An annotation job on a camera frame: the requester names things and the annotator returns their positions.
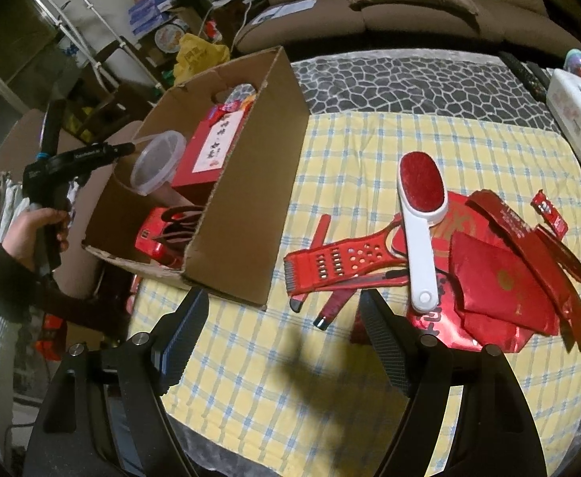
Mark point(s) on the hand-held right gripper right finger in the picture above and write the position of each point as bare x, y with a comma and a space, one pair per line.
384, 348

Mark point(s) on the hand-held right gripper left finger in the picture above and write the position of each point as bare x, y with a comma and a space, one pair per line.
177, 353

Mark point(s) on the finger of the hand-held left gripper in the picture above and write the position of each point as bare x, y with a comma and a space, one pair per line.
121, 149

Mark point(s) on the clear plastic cup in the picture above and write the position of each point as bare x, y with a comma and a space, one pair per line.
157, 161

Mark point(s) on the red grater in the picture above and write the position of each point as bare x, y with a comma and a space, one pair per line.
342, 263

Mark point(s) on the cardboard box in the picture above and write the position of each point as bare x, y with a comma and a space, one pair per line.
250, 169

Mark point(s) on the person's left forearm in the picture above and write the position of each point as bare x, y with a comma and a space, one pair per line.
46, 303

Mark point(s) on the person's left hand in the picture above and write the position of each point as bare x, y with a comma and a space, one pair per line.
24, 236

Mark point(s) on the white cloth bundle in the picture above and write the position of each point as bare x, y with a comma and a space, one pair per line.
4, 203

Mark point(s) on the red pen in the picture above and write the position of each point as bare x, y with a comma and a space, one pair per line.
335, 308

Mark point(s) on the red printed paper sheet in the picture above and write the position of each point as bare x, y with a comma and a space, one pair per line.
449, 338

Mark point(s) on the red gift box white label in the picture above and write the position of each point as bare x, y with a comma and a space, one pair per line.
206, 159

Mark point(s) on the yellow checked tablecloth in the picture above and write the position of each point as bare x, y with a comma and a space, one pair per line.
295, 372

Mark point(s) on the red shiny packet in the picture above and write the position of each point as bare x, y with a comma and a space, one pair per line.
153, 246

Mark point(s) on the round printed tin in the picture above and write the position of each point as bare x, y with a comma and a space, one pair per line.
170, 38

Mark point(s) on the colourful snack packet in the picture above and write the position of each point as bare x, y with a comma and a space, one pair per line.
233, 102

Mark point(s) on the yellow plastic bag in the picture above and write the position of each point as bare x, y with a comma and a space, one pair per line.
201, 57

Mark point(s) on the orange toy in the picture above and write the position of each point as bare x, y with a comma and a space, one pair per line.
49, 338

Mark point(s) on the stack of blue boxes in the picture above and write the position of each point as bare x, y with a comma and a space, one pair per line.
148, 12

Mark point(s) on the white metal rack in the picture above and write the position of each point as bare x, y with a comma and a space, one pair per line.
74, 15

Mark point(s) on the long dark red packet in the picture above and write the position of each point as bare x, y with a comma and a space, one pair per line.
568, 303
524, 231

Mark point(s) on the white paper sheets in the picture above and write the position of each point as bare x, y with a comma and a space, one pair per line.
283, 11

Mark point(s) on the small red snack packet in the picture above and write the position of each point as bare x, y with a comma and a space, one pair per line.
549, 211

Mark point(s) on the grey stone pattern mat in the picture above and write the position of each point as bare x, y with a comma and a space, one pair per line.
409, 84

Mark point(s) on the black remote control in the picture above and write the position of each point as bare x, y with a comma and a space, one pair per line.
521, 77

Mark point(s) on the brown sofa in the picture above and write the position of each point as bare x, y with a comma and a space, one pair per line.
419, 30

